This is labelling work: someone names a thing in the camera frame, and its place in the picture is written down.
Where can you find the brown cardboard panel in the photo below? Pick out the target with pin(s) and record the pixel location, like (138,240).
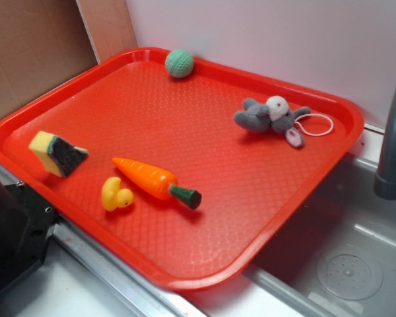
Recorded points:
(45,43)

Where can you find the red plastic tray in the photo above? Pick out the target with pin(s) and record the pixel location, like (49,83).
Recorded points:
(130,107)

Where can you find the orange toy carrot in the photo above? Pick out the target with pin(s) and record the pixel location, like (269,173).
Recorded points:
(157,182)

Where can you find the gray plush bunny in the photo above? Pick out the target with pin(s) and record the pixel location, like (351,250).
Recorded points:
(276,115)

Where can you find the green textured ball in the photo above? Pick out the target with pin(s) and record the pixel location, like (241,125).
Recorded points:
(179,63)

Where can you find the gray toy sink basin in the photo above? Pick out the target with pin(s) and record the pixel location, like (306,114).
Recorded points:
(336,256)

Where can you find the yellow rubber duck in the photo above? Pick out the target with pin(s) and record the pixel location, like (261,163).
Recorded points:
(113,196)

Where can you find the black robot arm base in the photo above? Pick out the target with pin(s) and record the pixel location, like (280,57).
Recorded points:
(26,221)

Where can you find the yellow green sponge wedge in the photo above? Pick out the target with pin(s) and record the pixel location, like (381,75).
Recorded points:
(58,156)

